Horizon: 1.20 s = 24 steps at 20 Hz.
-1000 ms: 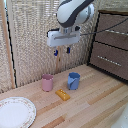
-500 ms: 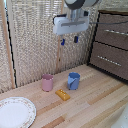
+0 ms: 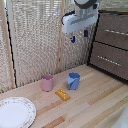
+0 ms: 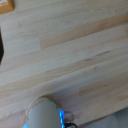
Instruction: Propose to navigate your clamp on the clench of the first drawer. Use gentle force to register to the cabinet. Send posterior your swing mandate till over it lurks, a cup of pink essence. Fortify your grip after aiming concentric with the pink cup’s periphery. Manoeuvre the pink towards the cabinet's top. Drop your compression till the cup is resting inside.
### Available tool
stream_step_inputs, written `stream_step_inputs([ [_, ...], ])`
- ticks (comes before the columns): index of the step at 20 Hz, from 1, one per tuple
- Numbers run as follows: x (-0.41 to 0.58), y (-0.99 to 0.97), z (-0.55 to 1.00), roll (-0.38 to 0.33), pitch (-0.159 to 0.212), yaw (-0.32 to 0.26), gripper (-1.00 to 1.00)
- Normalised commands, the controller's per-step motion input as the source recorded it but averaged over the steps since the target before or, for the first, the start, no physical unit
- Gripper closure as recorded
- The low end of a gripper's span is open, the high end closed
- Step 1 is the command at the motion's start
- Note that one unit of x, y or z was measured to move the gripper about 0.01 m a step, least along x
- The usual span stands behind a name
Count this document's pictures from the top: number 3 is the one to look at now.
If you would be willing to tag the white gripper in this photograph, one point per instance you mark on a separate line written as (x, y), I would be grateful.
(80, 21)

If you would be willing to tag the pink plastic cup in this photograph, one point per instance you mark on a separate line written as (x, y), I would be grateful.
(47, 83)

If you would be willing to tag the dark brown drawer cabinet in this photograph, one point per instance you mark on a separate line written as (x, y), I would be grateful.
(113, 43)

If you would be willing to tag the blue plastic cup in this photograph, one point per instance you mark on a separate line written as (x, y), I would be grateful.
(73, 82)

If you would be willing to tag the beige bamboo screen panel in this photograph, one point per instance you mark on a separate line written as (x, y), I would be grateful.
(2, 60)
(71, 56)
(36, 40)

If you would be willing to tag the yellow toy block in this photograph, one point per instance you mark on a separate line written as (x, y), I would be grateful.
(62, 94)

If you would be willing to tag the white floral rim plate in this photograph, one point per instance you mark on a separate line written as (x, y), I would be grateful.
(15, 112)

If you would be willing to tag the wooden screen post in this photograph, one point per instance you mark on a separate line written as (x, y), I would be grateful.
(60, 43)
(7, 43)

